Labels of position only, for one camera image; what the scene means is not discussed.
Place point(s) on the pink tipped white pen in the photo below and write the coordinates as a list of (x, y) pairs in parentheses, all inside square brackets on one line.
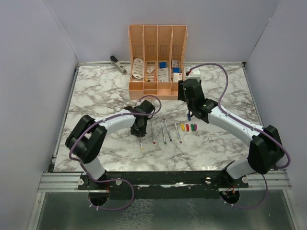
[(178, 134)]

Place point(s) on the yellow white pen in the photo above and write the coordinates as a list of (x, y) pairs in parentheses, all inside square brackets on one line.
[(141, 144)]

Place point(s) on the blue small box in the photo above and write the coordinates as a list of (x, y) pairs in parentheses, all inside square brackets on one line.
[(162, 64)]

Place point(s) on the grey black stapler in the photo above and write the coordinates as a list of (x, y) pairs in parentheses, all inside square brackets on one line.
[(118, 65)]

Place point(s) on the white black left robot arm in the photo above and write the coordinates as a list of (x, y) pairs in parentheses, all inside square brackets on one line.
[(87, 137)]

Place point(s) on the blue tipped white pen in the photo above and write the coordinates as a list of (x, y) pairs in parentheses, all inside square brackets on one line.
[(168, 130)]

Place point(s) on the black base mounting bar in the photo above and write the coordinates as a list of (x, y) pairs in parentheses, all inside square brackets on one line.
[(161, 184)]

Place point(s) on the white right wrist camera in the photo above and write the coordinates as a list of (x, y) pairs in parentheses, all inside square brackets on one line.
[(193, 74)]

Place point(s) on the green tipped white pen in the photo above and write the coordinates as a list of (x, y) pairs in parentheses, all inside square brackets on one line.
[(163, 133)]

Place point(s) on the white oval label card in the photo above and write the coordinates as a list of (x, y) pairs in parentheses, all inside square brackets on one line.
[(138, 68)]

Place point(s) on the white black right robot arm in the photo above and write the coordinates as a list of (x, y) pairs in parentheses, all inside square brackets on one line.
[(265, 148)]

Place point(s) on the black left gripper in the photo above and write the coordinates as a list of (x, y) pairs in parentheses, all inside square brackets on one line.
[(142, 132)]

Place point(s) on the peach plastic desk organizer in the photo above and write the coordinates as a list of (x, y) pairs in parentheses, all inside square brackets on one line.
[(154, 44)]

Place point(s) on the red white pen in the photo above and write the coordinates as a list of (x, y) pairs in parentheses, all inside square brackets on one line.
[(153, 134)]

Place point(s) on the white red labelled box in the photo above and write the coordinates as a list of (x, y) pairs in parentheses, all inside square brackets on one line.
[(177, 77)]

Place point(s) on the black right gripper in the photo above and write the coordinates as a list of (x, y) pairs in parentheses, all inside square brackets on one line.
[(181, 91)]

